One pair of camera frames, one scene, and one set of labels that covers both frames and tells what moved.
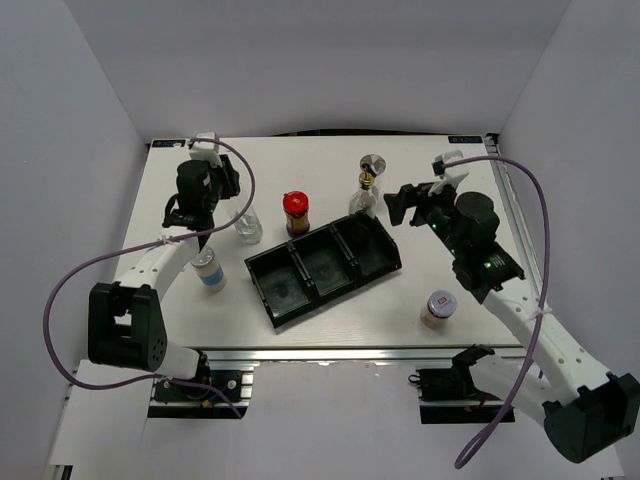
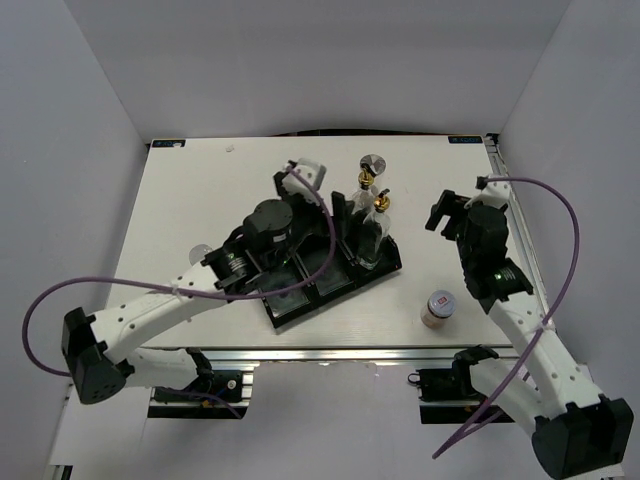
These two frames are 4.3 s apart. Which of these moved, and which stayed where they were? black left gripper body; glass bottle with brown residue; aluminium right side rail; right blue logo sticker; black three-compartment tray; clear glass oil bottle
Moved: clear glass oil bottle; black left gripper body
Stayed: aluminium right side rail; glass bottle with brown residue; right blue logo sticker; black three-compartment tray
